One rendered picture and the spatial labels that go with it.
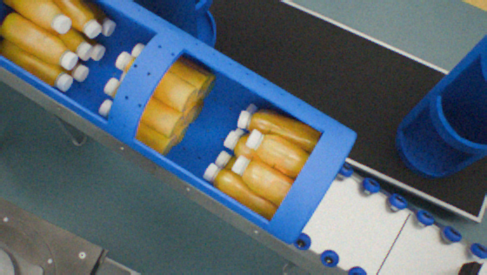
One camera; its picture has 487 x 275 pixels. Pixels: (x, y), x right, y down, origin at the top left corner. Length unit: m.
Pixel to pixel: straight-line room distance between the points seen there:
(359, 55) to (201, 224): 0.91
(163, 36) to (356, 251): 0.68
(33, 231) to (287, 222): 0.55
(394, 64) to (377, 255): 1.16
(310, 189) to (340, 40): 1.38
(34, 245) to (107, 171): 1.14
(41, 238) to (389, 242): 0.81
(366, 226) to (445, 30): 1.47
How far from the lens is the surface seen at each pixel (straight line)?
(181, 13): 2.00
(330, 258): 1.48
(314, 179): 1.23
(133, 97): 1.29
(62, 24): 1.45
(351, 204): 1.55
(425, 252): 1.58
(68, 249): 1.40
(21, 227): 1.43
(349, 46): 2.54
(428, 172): 2.39
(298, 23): 2.55
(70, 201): 2.52
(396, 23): 2.80
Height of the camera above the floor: 2.42
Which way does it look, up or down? 75 degrees down
